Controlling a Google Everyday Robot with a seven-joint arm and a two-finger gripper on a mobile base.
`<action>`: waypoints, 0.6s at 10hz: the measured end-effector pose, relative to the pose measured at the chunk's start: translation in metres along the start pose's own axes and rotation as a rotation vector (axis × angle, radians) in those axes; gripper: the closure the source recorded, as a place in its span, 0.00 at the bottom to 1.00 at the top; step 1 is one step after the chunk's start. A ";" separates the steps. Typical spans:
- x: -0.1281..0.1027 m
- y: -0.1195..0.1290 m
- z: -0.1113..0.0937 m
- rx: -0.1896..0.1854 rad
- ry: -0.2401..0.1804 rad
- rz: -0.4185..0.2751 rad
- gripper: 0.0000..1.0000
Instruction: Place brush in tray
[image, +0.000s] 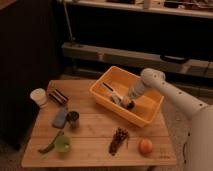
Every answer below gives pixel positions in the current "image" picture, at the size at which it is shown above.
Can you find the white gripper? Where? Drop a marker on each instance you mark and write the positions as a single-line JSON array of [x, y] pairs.
[[136, 90]]

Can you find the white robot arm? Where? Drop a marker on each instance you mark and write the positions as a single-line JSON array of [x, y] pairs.
[[199, 145]]

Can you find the orange plastic tray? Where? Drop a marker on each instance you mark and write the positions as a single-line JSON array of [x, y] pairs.
[[142, 111]]

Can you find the dark grape bunch toy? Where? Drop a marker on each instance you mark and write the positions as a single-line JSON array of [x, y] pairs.
[[118, 138]]

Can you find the orange fruit toy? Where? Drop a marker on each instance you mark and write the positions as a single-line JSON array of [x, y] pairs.
[[145, 146]]

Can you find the small dark metal can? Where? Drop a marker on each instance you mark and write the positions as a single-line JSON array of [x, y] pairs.
[[73, 119]]

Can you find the blue-grey sponge block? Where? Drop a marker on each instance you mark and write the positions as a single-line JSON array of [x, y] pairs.
[[60, 118]]

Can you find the green plastic cup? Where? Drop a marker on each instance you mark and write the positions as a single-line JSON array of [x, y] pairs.
[[62, 144]]

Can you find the metal stand pole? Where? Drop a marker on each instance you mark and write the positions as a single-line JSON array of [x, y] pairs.
[[71, 37]]

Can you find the white cup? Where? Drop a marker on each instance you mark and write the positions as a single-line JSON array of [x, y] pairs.
[[39, 97]]

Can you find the green pepper toy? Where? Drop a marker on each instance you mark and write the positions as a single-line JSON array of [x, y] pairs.
[[50, 146]]

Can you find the long grey shelf rail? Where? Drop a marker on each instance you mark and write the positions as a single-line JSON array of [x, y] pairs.
[[136, 59]]

